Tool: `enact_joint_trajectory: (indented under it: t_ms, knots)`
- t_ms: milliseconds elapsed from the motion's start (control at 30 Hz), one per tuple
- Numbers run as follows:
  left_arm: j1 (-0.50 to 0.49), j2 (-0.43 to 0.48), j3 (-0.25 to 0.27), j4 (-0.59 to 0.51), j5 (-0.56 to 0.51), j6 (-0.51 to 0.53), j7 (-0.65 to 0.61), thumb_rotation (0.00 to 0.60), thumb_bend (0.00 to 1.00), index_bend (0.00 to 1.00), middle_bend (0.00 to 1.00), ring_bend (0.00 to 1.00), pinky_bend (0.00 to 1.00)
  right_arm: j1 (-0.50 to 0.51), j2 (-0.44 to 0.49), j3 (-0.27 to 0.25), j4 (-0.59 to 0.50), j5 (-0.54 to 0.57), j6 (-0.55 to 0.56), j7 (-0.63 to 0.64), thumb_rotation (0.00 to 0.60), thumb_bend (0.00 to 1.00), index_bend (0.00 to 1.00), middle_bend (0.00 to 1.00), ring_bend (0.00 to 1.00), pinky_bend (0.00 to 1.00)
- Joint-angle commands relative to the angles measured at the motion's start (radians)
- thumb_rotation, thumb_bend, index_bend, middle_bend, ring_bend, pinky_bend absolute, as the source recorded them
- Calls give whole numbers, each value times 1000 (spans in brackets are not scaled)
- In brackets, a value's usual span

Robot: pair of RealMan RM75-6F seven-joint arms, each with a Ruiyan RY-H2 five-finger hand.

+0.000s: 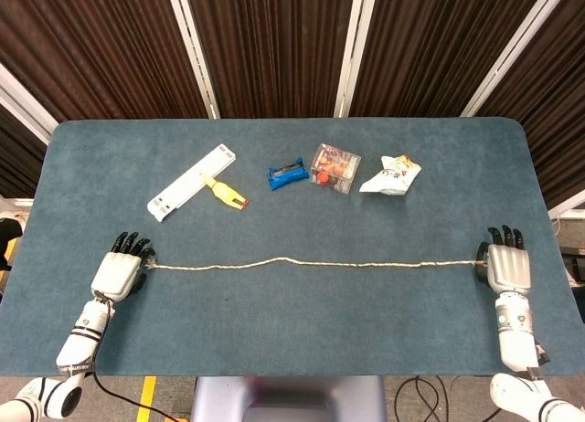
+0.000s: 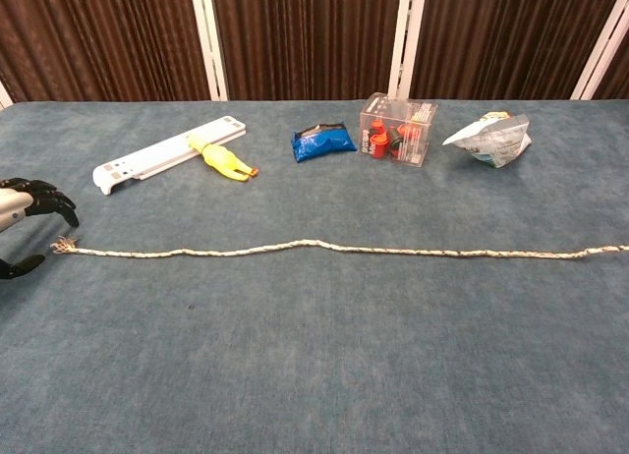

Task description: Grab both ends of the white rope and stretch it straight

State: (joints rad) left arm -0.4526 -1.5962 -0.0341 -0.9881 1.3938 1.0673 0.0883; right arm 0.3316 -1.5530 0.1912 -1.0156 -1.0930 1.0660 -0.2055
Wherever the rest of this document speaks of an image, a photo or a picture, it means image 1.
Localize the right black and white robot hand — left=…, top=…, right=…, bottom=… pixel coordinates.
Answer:
left=474, top=224, right=533, bottom=297

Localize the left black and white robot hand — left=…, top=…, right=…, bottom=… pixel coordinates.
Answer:
left=90, top=231, right=157, bottom=303

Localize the beige twisted rope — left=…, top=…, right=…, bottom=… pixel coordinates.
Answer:
left=144, top=256, right=486, bottom=273

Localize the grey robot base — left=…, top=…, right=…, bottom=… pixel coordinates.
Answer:
left=190, top=375, right=388, bottom=422

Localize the white plastic flat bar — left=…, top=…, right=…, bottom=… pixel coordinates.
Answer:
left=146, top=142, right=238, bottom=223

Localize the yellow floor tape strip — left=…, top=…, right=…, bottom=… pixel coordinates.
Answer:
left=136, top=375, right=158, bottom=422

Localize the yellow rubber chicken toy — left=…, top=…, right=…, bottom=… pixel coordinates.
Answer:
left=204, top=174, right=250, bottom=210

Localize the white crumpled snack bag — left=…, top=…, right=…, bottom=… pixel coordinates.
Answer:
left=358, top=154, right=422, bottom=198

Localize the brown corrugated partition panel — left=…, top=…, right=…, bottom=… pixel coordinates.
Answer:
left=0, top=102, right=49, bottom=199
left=349, top=0, right=549, bottom=118
left=182, top=0, right=356, bottom=120
left=477, top=0, right=585, bottom=211
left=0, top=0, right=209, bottom=121

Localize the blue felt table mat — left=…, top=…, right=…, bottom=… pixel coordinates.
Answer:
left=0, top=117, right=585, bottom=377

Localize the blue plastic package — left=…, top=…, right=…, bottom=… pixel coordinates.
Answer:
left=266, top=155, right=310, bottom=194

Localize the clear plastic toy box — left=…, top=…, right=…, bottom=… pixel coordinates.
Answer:
left=309, top=142, right=362, bottom=196

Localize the white partition frame post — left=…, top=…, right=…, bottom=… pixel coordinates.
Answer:
left=164, top=0, right=221, bottom=120
left=0, top=61, right=59, bottom=145
left=333, top=0, right=379, bottom=119
left=547, top=196, right=585, bottom=220
left=460, top=0, right=575, bottom=118

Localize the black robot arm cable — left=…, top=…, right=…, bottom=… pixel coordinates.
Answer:
left=92, top=371, right=177, bottom=422

